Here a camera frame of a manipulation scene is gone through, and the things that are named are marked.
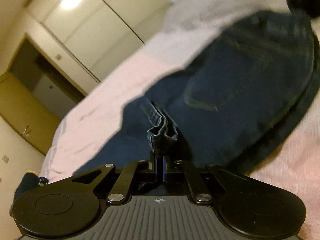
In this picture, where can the cream panelled wardrobe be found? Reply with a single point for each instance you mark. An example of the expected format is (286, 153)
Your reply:
(100, 34)

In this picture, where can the grey pink bed cover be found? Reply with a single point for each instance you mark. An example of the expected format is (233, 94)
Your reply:
(277, 199)

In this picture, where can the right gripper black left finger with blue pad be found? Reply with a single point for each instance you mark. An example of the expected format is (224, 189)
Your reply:
(135, 179)

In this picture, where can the dark blue denim jeans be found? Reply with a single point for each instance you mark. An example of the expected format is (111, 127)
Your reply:
(232, 94)

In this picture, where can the brown room door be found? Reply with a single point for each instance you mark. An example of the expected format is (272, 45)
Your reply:
(35, 96)

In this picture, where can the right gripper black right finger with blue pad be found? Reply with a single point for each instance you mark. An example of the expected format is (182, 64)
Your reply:
(182, 178)

